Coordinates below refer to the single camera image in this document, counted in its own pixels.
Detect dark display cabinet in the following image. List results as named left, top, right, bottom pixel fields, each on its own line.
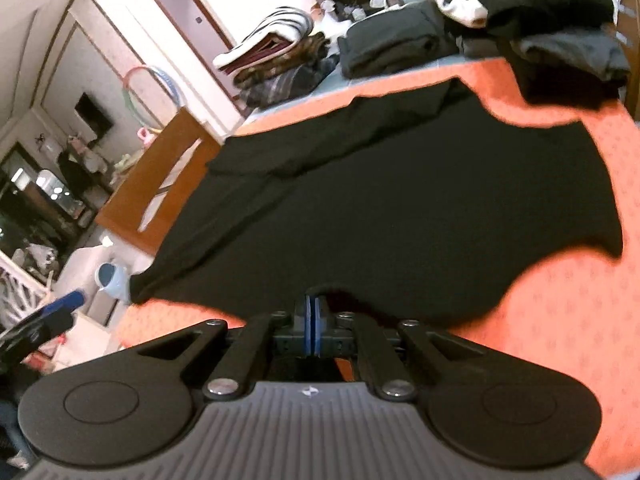
left=0, top=142, right=101, bottom=261

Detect plaid folded garment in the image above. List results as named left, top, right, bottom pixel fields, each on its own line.
left=240, top=55, right=343, bottom=108

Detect hula hoop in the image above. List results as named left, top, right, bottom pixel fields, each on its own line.
left=121, top=64, right=182, bottom=133

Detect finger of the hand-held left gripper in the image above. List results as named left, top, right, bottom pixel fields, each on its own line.
left=30, top=290, right=86, bottom=336

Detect striped folded garment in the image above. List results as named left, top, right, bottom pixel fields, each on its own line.
left=212, top=6, right=315, bottom=72

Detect dark grey folded garment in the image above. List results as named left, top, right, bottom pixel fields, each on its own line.
left=460, top=30, right=516, bottom=58

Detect light blue plastic jug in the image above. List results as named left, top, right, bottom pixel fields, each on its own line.
left=95, top=260, right=128, bottom=301

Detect black folded garment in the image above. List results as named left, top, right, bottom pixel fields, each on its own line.
left=505, top=45, right=626, bottom=111
left=337, top=0, right=458, bottom=79
left=472, top=0, right=616, bottom=36

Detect black sweater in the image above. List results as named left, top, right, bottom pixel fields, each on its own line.
left=127, top=77, right=626, bottom=328

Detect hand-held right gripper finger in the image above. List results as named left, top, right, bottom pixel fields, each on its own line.
left=312, top=295, right=488, bottom=402
left=137, top=296, right=315, bottom=402

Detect brown cardboard box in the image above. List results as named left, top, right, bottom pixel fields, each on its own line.
left=572, top=0, right=640, bottom=46

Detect orange floral mat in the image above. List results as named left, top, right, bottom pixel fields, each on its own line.
left=115, top=57, right=640, bottom=480

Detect wooden chair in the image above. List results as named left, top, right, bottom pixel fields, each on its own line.
left=95, top=107, right=236, bottom=256

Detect black wall screen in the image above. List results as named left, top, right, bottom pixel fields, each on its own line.
left=75, top=92, right=113, bottom=136

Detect white seat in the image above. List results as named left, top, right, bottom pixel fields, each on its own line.
left=50, top=245, right=156, bottom=361

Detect brown patterned folded garment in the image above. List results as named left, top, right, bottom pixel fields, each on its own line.
left=234, top=32, right=331, bottom=88

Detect white lattice rail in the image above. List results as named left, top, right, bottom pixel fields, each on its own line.
left=0, top=250, right=51, bottom=331

